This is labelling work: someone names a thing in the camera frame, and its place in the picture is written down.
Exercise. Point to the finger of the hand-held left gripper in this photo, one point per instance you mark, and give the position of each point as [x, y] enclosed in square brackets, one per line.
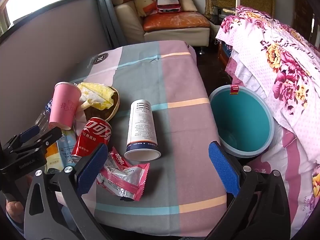
[30, 132]
[50, 136]

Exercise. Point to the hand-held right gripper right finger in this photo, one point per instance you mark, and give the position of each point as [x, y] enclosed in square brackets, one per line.
[223, 170]

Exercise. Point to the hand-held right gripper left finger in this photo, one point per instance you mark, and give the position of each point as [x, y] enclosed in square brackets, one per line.
[92, 170]

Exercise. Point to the pink snack wrapper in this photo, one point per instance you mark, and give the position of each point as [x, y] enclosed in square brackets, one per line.
[125, 177]

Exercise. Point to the pink paper cup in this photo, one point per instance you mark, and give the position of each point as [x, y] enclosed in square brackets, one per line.
[63, 105]

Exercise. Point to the blue teal trash bin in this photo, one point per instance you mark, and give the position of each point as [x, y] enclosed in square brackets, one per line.
[240, 120]

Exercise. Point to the yellow white patterned cloth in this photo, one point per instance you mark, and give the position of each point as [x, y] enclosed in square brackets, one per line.
[97, 92]

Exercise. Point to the white paper cup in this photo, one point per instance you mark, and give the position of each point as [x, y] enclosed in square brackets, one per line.
[141, 127]

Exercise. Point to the person's left hand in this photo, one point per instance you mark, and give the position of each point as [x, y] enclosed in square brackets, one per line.
[15, 211]

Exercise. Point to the yellow snack packet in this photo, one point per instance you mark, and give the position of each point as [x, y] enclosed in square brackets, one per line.
[53, 155]

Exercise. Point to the blue white milk carton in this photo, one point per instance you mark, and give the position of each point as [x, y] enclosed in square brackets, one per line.
[65, 150]

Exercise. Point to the clear plastic bottle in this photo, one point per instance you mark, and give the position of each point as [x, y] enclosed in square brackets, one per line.
[45, 115]

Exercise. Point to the red soda can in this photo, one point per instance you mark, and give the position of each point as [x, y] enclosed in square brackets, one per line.
[92, 135]

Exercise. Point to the brown wicker basket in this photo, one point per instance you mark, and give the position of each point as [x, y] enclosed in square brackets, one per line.
[102, 113]

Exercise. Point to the grey partition board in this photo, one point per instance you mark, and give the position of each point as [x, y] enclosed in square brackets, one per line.
[37, 55]

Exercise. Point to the pink floral bed sheet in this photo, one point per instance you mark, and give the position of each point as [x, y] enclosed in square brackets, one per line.
[275, 62]

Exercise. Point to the grey curtain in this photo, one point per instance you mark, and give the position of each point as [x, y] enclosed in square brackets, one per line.
[107, 10]

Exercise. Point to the cream leather sofa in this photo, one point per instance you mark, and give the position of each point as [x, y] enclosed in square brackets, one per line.
[130, 22]

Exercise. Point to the orange seat cushion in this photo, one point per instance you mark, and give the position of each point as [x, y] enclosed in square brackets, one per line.
[175, 21]

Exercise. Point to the yellow plush pillow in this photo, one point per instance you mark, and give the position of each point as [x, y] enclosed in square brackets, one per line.
[145, 2]

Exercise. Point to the beige pillow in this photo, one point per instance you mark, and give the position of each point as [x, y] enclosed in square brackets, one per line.
[188, 2]

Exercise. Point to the wooden bed frame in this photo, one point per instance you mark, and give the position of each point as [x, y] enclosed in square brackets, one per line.
[223, 52]

